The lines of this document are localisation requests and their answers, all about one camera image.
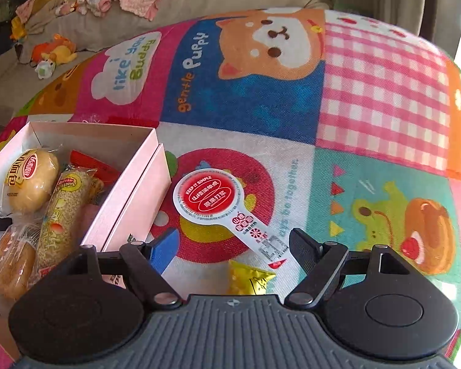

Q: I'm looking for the pink cardboard box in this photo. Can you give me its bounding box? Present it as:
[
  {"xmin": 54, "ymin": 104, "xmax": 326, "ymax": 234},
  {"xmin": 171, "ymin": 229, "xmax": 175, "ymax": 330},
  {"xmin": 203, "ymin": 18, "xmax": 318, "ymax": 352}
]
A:
[{"xmin": 0, "ymin": 121, "xmax": 159, "ymax": 359}]

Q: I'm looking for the colourful printed animal blanket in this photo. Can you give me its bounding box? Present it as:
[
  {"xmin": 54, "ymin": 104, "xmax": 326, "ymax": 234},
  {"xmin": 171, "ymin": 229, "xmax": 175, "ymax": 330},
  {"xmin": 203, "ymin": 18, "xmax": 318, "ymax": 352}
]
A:
[{"xmin": 0, "ymin": 8, "xmax": 461, "ymax": 369}]

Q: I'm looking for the red white lollipop-shaped packet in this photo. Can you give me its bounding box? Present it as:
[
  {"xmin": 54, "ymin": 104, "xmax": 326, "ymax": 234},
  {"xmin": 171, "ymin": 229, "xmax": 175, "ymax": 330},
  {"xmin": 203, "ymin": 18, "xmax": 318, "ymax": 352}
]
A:
[{"xmin": 172, "ymin": 167, "xmax": 290, "ymax": 270}]

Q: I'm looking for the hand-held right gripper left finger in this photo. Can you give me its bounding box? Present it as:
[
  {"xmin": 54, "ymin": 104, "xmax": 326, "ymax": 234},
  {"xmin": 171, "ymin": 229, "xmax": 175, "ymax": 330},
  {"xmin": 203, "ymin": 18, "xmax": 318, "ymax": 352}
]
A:
[{"xmin": 79, "ymin": 228, "xmax": 186, "ymax": 311}]

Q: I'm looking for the small yellow toy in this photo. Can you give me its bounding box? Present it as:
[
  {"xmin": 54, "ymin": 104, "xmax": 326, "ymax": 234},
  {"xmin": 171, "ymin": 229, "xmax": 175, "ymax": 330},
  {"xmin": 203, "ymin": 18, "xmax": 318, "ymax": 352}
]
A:
[{"xmin": 10, "ymin": 15, "xmax": 28, "ymax": 42}]

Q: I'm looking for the brown bread bun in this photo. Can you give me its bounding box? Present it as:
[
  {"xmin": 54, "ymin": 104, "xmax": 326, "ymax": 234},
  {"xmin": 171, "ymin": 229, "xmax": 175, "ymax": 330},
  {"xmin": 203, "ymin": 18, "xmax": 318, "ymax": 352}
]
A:
[{"xmin": 0, "ymin": 225, "xmax": 37, "ymax": 303}]

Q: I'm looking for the small white green toy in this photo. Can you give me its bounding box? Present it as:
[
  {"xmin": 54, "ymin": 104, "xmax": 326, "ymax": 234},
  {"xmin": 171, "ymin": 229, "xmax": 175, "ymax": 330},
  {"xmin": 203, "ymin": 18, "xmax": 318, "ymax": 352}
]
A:
[{"xmin": 34, "ymin": 59, "xmax": 57, "ymax": 80}]

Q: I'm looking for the beige sofa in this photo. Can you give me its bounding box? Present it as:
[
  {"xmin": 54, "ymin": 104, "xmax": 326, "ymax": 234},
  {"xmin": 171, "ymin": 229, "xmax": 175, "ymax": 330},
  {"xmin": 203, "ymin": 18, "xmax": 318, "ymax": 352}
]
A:
[{"xmin": 0, "ymin": 0, "xmax": 331, "ymax": 125}]

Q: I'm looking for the orange yellow plush toy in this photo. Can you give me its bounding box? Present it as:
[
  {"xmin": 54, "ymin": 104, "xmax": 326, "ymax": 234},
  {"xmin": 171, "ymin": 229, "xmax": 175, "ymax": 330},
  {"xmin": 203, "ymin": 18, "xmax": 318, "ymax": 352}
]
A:
[{"xmin": 31, "ymin": 34, "xmax": 78, "ymax": 66}]

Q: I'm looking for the small yellow candy packet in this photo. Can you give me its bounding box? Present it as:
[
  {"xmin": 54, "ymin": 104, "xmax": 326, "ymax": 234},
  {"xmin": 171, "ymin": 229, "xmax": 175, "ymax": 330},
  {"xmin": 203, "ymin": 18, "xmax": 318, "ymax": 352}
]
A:
[{"xmin": 227, "ymin": 259, "xmax": 276, "ymax": 296}]

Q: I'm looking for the red snack packet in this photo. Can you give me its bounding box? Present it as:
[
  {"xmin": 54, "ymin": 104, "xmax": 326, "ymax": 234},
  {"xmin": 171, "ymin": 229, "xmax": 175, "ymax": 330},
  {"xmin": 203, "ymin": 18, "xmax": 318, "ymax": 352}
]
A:
[{"xmin": 68, "ymin": 150, "xmax": 122, "ymax": 186}]

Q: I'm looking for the long puffed rice stick packet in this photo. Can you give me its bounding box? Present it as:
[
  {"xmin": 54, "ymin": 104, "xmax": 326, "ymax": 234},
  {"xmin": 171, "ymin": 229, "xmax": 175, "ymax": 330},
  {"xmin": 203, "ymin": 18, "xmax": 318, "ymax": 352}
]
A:
[{"xmin": 34, "ymin": 169, "xmax": 105, "ymax": 278}]

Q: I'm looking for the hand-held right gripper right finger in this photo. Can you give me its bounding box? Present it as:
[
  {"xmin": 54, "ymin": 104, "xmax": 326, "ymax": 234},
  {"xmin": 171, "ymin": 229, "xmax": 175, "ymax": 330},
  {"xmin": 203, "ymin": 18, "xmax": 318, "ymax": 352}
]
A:
[{"xmin": 284, "ymin": 228, "xmax": 410, "ymax": 309}]

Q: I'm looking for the pink cardboard box lid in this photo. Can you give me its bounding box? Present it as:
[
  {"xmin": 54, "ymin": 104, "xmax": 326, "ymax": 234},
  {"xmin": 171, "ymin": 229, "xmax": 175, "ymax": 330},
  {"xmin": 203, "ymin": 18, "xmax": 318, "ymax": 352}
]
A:
[{"xmin": 100, "ymin": 143, "xmax": 174, "ymax": 290}]

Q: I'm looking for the pale bread bun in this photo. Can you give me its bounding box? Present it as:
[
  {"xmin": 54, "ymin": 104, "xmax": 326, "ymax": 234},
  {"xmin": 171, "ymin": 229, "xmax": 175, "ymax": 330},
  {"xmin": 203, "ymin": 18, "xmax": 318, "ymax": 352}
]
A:
[{"xmin": 4, "ymin": 149, "xmax": 61, "ymax": 214}]

